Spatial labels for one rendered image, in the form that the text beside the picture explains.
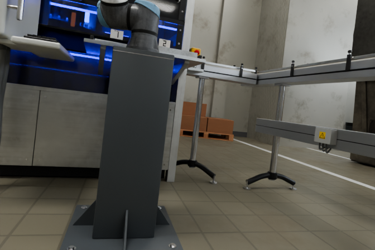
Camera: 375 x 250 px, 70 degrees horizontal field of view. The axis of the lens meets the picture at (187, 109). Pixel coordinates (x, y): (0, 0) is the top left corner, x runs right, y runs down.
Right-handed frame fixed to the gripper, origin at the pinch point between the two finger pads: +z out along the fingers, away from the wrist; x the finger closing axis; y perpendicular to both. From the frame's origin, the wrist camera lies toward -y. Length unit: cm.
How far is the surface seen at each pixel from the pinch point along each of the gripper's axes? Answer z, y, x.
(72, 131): 14, -9, 108
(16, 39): -45, -31, 64
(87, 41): -20, -15, 50
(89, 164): 33, -21, 116
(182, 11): 25.4, 37.0, 1.9
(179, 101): 60, 2, 47
